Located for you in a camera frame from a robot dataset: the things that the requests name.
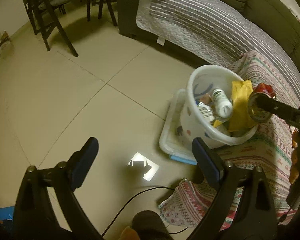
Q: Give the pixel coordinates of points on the left hand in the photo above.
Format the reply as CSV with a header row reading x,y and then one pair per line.
x,y
129,234

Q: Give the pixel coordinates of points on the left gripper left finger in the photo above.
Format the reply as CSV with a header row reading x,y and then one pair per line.
x,y
34,217

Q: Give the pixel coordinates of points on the grey striped quilt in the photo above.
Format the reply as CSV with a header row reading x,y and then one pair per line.
x,y
211,30

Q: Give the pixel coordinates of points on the white plastic storage box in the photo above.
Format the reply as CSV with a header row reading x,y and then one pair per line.
x,y
170,142

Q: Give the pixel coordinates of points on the patterned pink green tablecloth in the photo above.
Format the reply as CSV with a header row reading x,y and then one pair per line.
x,y
271,148

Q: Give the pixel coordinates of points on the right hand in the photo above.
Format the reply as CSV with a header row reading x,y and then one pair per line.
x,y
295,157

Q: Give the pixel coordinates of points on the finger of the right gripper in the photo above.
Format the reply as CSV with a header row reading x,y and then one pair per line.
x,y
290,114

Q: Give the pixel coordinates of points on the white AD drink bottle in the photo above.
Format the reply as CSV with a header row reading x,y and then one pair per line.
x,y
223,105

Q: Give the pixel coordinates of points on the white tissue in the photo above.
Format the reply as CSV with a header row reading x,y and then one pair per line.
x,y
206,112

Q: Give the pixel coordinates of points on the white trash bin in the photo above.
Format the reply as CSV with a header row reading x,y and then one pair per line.
x,y
209,86

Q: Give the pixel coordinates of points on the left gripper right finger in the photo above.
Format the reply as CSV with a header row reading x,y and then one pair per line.
x,y
255,217

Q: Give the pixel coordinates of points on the yellow wrapper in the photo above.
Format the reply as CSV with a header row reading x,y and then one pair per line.
x,y
240,121

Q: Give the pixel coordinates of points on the dark grey sofa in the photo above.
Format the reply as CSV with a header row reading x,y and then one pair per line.
x,y
272,16

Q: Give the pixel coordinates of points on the crushed red soda can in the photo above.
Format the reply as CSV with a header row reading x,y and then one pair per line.
x,y
258,103

